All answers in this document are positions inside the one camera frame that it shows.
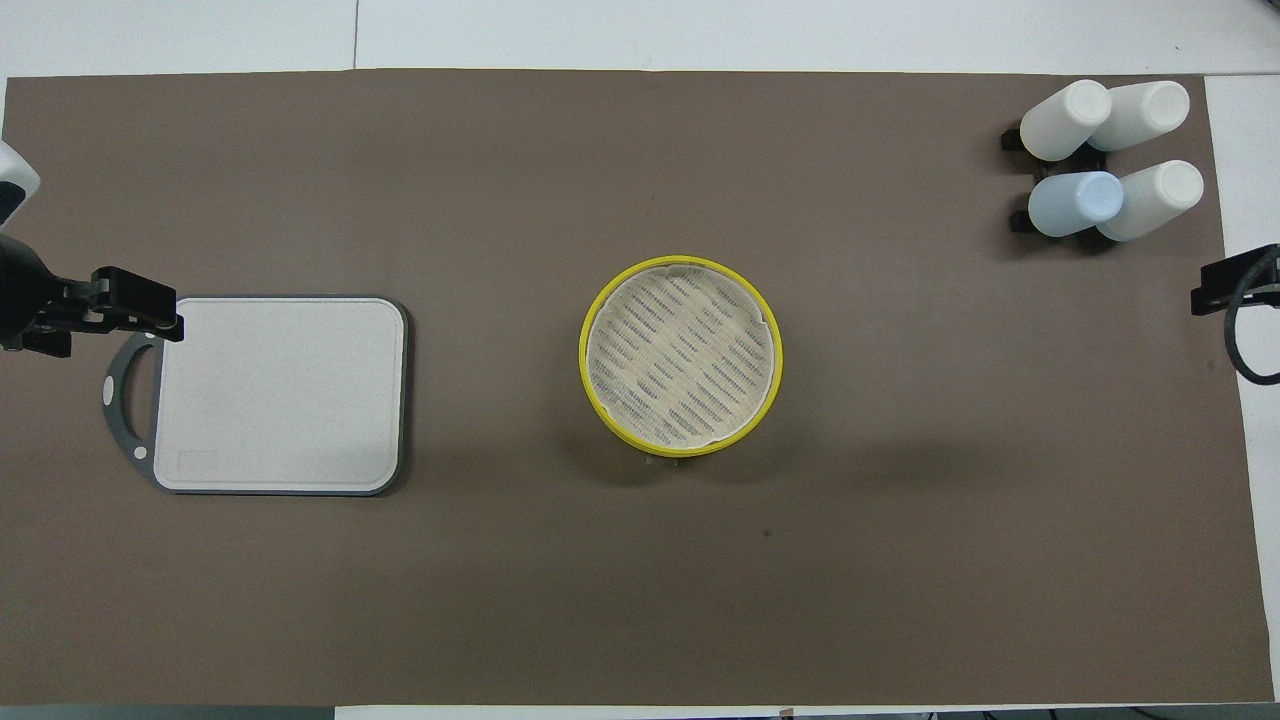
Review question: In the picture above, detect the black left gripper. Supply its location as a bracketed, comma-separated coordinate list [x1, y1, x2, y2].
[0, 235, 186, 358]

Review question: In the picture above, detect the yellow bamboo steamer basket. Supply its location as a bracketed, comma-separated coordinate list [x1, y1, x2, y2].
[579, 255, 784, 469]

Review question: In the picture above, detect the white perforated steamer liner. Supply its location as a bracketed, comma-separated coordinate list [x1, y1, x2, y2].
[585, 265, 777, 449]

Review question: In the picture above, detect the white plastic cup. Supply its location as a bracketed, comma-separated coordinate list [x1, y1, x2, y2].
[1097, 160, 1205, 243]
[1020, 80, 1113, 162]
[1088, 81, 1191, 153]

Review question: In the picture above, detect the light blue plastic cup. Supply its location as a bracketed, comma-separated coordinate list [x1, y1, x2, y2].
[1028, 171, 1126, 238]

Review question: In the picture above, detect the grey cutting board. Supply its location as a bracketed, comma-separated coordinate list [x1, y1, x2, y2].
[103, 294, 409, 498]

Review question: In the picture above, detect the black cup rack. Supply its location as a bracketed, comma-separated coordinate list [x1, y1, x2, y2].
[1000, 120, 1113, 236]

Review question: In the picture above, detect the brown table mat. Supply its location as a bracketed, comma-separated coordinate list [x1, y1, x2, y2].
[0, 68, 1276, 706]

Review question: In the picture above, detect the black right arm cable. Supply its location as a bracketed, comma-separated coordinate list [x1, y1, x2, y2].
[1225, 255, 1280, 386]

